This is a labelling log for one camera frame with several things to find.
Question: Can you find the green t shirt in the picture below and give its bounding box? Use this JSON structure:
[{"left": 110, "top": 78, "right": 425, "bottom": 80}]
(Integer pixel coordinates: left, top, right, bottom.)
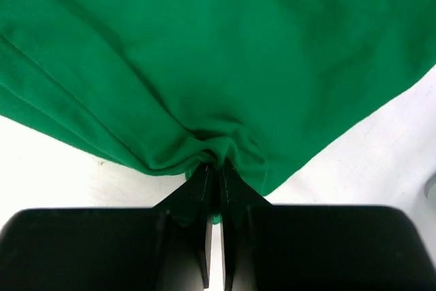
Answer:
[{"left": 1, "top": 0, "right": 435, "bottom": 195}]

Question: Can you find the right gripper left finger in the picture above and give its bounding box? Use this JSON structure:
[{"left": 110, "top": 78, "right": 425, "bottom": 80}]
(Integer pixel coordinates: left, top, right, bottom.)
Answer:
[{"left": 1, "top": 164, "right": 214, "bottom": 290}]

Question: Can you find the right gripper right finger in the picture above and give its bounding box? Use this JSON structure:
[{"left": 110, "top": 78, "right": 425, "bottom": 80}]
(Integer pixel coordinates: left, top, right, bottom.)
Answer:
[{"left": 217, "top": 164, "right": 435, "bottom": 290}]

